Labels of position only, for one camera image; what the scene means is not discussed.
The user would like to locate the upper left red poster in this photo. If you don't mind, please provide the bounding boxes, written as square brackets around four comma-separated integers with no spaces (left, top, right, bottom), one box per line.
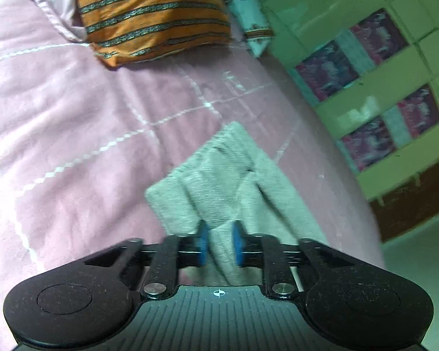
[350,9,409,65]

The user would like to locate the cream wardrobe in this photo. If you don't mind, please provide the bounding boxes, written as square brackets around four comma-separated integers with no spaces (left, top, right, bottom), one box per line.
[260,0,439,200]

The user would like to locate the orange striped pillow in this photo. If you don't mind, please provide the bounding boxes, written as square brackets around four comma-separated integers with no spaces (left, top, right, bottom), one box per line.
[77,0,231,67]

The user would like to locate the red poster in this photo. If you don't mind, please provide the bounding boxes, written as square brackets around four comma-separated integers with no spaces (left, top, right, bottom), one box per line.
[341,116,396,172]
[296,40,359,102]
[397,84,439,139]
[350,9,409,65]

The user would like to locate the lower right red poster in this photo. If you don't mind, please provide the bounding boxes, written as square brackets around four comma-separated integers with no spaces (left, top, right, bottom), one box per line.
[341,116,396,172]

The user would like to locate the upper right red poster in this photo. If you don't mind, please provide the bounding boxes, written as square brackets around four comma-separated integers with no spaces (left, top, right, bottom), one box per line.
[397,84,439,139]

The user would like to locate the grey-green sweatpants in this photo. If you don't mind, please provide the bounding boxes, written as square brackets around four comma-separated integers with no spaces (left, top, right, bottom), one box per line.
[145,122,327,286]

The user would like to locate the lower left red poster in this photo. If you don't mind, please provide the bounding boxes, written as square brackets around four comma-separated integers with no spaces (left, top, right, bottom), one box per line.
[296,40,359,102]

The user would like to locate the light blue patterned pillow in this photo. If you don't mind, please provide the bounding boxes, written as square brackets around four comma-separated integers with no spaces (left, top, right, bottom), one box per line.
[224,0,274,58]

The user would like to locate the pink checked bedspread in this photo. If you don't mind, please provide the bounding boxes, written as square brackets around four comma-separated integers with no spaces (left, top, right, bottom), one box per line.
[0,0,384,350]

